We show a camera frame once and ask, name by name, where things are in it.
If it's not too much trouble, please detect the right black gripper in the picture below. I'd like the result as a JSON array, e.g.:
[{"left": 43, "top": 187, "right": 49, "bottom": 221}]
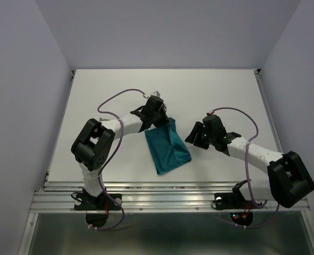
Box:
[{"left": 185, "top": 121, "right": 215, "bottom": 149}]

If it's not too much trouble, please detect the teal cloth napkin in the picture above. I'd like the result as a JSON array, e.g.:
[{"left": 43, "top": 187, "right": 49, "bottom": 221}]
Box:
[{"left": 145, "top": 118, "right": 191, "bottom": 175}]

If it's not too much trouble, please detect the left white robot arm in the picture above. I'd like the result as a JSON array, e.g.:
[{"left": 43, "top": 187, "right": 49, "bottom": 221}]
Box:
[{"left": 71, "top": 95, "right": 169, "bottom": 211}]

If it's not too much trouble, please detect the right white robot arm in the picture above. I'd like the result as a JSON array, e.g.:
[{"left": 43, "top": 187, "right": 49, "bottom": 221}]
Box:
[{"left": 185, "top": 115, "right": 314, "bottom": 210}]

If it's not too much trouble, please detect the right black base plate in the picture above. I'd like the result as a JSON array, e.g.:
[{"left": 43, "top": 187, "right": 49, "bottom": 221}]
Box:
[{"left": 211, "top": 192, "right": 256, "bottom": 210}]

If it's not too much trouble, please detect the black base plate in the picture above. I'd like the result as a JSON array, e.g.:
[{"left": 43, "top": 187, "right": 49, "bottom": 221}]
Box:
[
  {"left": 71, "top": 192, "right": 120, "bottom": 211},
  {"left": 211, "top": 192, "right": 256, "bottom": 210}
]

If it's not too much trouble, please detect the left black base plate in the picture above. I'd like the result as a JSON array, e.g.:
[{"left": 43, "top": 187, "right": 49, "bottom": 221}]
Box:
[{"left": 71, "top": 192, "right": 120, "bottom": 211}]

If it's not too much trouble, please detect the aluminium front rail frame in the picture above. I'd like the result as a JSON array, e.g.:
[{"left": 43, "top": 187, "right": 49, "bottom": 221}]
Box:
[{"left": 19, "top": 69, "right": 314, "bottom": 254}]

